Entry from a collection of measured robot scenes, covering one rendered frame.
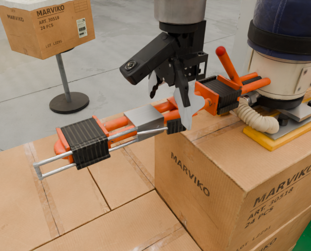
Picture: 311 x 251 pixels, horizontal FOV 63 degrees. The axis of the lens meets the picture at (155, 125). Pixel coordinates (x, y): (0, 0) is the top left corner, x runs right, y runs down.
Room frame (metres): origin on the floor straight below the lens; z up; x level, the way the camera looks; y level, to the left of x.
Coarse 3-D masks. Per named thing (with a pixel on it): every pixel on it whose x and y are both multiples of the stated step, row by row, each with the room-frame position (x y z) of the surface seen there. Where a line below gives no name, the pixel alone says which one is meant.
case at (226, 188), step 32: (192, 128) 0.59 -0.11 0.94; (224, 128) 0.59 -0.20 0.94; (160, 160) 0.66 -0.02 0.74; (192, 160) 0.52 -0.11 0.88; (224, 160) 0.46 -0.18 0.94; (256, 160) 0.46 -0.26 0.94; (288, 160) 0.46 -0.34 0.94; (160, 192) 0.66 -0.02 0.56; (192, 192) 0.50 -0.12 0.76; (224, 192) 0.41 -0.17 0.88; (256, 192) 0.38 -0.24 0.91; (288, 192) 0.47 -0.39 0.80; (192, 224) 0.49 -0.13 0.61; (224, 224) 0.39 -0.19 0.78; (256, 224) 0.42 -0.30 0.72
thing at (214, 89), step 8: (200, 80) 0.59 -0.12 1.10; (208, 80) 0.61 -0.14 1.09; (216, 80) 0.61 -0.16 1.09; (224, 80) 0.60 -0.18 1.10; (200, 88) 0.56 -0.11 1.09; (208, 88) 0.55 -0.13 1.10; (216, 88) 0.57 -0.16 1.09; (224, 88) 0.57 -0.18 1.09; (232, 88) 0.57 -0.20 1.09; (240, 88) 0.55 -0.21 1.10; (208, 96) 0.53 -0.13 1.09; (216, 96) 0.51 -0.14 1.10; (224, 96) 0.51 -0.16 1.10; (232, 96) 0.53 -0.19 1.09; (216, 104) 0.51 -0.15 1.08; (224, 104) 0.53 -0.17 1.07; (232, 104) 0.53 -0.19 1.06; (208, 112) 0.53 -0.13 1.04; (224, 112) 0.52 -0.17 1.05
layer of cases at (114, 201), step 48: (48, 144) 0.97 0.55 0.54; (144, 144) 0.97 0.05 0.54; (0, 192) 0.67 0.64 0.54; (48, 192) 0.67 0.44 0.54; (96, 192) 0.67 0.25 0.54; (144, 192) 0.67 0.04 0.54; (0, 240) 0.47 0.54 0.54; (48, 240) 0.47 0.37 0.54; (96, 240) 0.47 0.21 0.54; (144, 240) 0.47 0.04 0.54; (192, 240) 0.47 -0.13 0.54; (288, 240) 0.59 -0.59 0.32
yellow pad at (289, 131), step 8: (280, 112) 0.65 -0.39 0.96; (280, 120) 0.57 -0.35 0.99; (288, 120) 0.57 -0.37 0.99; (304, 120) 0.60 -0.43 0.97; (248, 128) 0.56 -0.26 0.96; (280, 128) 0.56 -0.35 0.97; (288, 128) 0.56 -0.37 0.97; (296, 128) 0.56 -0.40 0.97; (304, 128) 0.56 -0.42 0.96; (256, 136) 0.53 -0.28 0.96; (264, 136) 0.53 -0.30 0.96; (272, 136) 0.52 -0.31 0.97; (280, 136) 0.52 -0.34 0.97; (288, 136) 0.53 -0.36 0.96; (296, 136) 0.54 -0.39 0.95; (264, 144) 0.51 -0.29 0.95; (272, 144) 0.50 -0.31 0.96; (280, 144) 0.50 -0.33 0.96
